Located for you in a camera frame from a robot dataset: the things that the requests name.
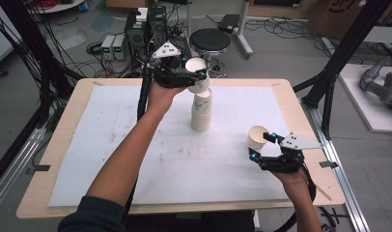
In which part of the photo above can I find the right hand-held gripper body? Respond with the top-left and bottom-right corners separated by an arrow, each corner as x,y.
257,131 -> 323,175

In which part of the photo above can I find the aluminium rail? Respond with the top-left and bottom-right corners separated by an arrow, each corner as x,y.
300,98 -> 372,232
0,127 -> 47,216

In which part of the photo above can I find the person's left hand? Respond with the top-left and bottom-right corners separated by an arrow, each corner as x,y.
147,80 -> 186,116

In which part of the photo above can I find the single white paper cup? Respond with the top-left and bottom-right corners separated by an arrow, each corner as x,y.
246,125 -> 270,153
184,57 -> 212,95

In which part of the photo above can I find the black tape piece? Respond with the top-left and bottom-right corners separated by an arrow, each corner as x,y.
319,159 -> 340,169
25,164 -> 51,176

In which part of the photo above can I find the stack of white paper cups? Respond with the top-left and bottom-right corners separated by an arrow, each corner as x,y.
190,88 -> 213,132

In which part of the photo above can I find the black computer tower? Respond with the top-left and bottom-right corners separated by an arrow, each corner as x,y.
125,5 -> 168,52

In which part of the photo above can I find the white platform board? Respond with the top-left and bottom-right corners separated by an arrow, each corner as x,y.
338,63 -> 392,133

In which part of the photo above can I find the black round stool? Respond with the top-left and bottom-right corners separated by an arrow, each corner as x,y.
188,28 -> 232,56

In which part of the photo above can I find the black frame post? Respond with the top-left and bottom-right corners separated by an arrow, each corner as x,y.
294,0 -> 392,140
0,0 -> 86,107

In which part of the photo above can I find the cardboard box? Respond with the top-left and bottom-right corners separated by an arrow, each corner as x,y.
308,0 -> 368,41

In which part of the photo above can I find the wooden table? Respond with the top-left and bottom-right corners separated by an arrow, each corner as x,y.
15,77 -> 347,220

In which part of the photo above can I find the white table mat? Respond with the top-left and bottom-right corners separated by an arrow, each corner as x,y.
47,85 -> 290,207

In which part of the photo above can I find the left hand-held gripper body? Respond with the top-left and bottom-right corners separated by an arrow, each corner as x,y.
151,41 -> 202,89

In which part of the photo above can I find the person's right hand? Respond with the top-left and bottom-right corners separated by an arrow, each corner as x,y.
270,169 -> 310,195

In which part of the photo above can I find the grey power supply box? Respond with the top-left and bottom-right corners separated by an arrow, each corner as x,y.
112,34 -> 128,61
100,34 -> 116,61

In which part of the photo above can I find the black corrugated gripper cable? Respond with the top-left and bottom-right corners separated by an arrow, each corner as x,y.
123,62 -> 154,226

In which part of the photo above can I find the black flat box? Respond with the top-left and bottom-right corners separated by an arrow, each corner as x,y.
217,14 -> 242,34

